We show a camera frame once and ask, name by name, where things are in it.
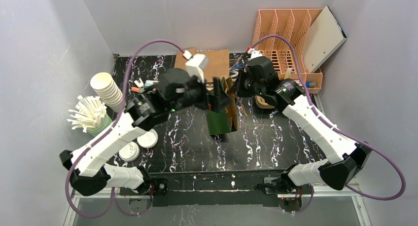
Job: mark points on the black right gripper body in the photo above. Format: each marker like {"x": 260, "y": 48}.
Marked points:
{"x": 243, "y": 87}

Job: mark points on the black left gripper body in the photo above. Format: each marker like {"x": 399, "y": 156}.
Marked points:
{"x": 209, "y": 95}

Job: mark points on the green kraft paper bag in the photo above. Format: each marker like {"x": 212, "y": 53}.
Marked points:
{"x": 227, "y": 120}

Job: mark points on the brown pulp cup carrier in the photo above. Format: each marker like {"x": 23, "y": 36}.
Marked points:
{"x": 260, "y": 102}

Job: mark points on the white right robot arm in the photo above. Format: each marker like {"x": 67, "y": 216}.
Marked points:
{"x": 344, "y": 157}

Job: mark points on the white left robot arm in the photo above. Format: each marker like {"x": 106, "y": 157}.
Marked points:
{"x": 88, "y": 168}

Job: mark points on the teal and orange stapler tools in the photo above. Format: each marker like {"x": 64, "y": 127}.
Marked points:
{"x": 140, "y": 85}

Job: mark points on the stack of flat paper bags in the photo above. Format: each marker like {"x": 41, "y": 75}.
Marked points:
{"x": 218, "y": 65}

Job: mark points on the grey blue small bottle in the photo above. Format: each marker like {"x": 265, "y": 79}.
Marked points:
{"x": 311, "y": 84}

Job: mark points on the white cup lid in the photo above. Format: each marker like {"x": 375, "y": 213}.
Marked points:
{"x": 148, "y": 140}
{"x": 130, "y": 152}

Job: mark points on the orange plastic file organizer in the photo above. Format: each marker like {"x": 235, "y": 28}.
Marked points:
{"x": 293, "y": 25}

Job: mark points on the stack of white paper cups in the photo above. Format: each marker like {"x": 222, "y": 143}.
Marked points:
{"x": 108, "y": 91}

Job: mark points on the green cup of white straws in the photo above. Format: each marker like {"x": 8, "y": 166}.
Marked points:
{"x": 90, "y": 115}

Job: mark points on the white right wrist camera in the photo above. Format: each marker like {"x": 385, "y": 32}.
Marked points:
{"x": 253, "y": 53}

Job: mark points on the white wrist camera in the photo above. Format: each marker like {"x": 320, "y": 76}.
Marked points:
{"x": 196, "y": 65}
{"x": 253, "y": 53}

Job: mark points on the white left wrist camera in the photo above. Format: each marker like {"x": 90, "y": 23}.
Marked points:
{"x": 196, "y": 65}

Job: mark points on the white board leaning on wall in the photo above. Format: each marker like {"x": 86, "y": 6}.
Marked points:
{"x": 325, "y": 36}

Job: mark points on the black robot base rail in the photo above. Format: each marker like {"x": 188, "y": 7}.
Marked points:
{"x": 243, "y": 187}

